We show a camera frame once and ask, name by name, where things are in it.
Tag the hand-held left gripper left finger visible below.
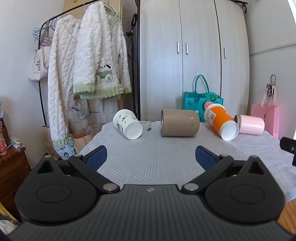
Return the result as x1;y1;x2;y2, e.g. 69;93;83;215
34;146;120;193

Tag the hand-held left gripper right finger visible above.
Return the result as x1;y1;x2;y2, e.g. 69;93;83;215
181;146;265;194

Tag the pink tumbler cup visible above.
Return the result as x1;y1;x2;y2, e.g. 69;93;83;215
233;114;265;135

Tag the beige tumbler cup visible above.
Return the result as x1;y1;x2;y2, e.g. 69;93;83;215
160;109;200;137

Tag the orange paper cup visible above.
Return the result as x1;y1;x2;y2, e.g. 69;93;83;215
204;104;239;141

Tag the white floral paper cup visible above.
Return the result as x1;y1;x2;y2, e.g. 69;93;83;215
113;109;143;140

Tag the brown paper bag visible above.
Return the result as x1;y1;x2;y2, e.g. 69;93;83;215
70;122;98;153

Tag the clear plastic bag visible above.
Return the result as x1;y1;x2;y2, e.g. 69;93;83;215
86;123;103;135

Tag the printed plastic package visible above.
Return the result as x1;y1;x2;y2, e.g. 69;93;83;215
53;137;77;161

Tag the pink paper gift bag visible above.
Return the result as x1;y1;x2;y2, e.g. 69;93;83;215
251;83;280;139

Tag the white patterned tablecloth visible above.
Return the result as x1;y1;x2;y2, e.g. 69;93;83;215
79;120;296;205

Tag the white purple-print bag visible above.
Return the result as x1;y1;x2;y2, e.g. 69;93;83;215
69;97;90;120

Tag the teal felt tote bag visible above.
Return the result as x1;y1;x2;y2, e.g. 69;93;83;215
182;75;224;123

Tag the black metal clothes rack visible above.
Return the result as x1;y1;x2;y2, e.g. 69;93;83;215
38;0;102;121

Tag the brown wooden cabinet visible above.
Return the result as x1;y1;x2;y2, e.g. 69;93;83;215
0;146;32;216

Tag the white fleece robe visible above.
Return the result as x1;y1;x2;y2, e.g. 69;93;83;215
47;15;82;144

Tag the grey wardrobe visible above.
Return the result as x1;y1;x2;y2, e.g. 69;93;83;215
138;0;251;121

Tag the cream canvas tote bag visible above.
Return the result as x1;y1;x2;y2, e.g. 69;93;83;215
28;20;55;82

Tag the white green-trimmed fleece jacket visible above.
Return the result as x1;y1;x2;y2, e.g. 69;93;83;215
72;1;132;100

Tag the white fluffy pajamas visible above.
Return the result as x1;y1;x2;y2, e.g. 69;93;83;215
63;0;123;116

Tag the bunch of wire hangers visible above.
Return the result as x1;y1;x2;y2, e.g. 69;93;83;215
32;17;57;47

